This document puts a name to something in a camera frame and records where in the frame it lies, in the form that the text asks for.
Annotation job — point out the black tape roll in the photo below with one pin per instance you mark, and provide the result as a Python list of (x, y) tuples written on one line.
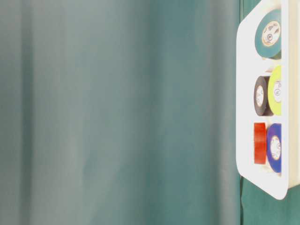
[(261, 103)]

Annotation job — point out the red tape roll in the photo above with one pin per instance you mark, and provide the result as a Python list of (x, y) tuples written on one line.
[(260, 143)]

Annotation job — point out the yellow tape roll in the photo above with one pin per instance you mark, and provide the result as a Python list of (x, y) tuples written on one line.
[(275, 91)]

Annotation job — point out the blue tape roll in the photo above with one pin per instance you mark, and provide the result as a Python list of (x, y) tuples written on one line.
[(274, 147)]

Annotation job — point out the teal tape roll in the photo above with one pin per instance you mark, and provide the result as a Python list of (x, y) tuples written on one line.
[(268, 35)]

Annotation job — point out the white plastic tray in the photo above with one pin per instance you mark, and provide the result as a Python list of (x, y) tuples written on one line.
[(249, 66)]

